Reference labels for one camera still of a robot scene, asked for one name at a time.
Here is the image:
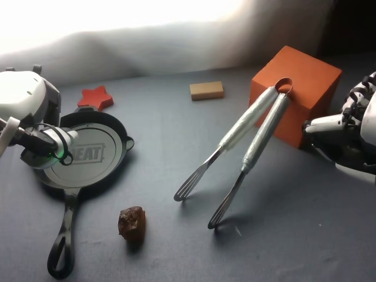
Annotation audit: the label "white backdrop cloth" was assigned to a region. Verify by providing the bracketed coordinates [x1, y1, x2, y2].
[0, 0, 333, 95]

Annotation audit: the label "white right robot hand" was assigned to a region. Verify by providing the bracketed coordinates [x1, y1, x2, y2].
[301, 72, 376, 174]

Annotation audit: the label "brown meat chunk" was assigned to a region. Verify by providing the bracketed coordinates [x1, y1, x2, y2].
[117, 205, 147, 242]

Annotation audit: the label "rectangular wooden block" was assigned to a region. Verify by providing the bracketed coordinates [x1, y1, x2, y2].
[189, 80, 226, 102]

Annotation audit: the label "black cast iron skillet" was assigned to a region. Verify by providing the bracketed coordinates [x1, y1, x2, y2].
[22, 106, 136, 280]

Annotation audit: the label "large orange cube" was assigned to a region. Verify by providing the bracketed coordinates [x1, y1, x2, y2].
[249, 45, 344, 150]

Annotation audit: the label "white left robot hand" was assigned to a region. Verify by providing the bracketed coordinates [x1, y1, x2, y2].
[0, 64, 82, 170]

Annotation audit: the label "red star block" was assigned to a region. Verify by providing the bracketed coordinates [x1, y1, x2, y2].
[76, 85, 115, 112]

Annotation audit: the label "metal tongs with handles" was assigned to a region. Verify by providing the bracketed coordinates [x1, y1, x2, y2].
[173, 76, 296, 230]

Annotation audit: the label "grey table cloth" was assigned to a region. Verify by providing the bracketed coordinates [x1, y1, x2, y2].
[0, 52, 376, 282]

